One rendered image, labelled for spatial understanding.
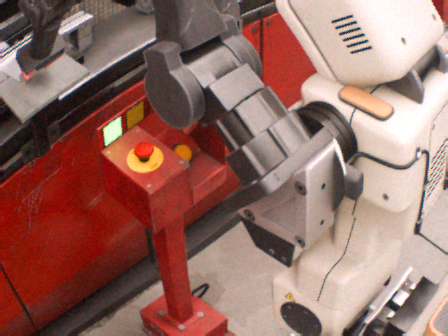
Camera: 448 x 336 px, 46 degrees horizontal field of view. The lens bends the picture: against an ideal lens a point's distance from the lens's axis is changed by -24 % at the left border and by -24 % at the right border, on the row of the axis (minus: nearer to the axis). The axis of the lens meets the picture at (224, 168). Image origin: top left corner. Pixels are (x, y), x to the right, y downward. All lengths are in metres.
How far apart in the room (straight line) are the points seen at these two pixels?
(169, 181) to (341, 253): 0.41
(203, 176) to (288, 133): 0.70
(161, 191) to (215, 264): 0.86
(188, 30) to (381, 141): 0.23
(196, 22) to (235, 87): 0.08
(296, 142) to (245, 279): 1.41
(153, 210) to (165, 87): 0.60
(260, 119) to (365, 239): 0.32
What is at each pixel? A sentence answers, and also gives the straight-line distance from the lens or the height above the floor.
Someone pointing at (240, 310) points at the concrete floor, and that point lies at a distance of 1.95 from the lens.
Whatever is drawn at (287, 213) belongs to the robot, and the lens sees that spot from 0.67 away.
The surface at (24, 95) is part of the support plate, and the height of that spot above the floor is 1.00.
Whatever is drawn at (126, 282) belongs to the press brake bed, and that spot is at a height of 0.05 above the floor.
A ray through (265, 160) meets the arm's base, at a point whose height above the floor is 1.21.
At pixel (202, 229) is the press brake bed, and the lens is 2.09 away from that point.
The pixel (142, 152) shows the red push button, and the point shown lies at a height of 0.81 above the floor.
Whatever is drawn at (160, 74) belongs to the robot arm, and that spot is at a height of 1.26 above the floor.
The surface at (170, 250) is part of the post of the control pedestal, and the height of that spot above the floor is 0.49.
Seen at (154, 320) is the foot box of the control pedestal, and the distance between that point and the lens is 1.79.
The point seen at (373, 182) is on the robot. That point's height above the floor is 1.15.
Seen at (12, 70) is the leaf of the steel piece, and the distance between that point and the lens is 1.24.
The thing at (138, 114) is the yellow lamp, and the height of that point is 0.81.
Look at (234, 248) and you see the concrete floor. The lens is 2.10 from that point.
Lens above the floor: 1.65
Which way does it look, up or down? 45 degrees down
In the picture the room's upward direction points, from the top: straight up
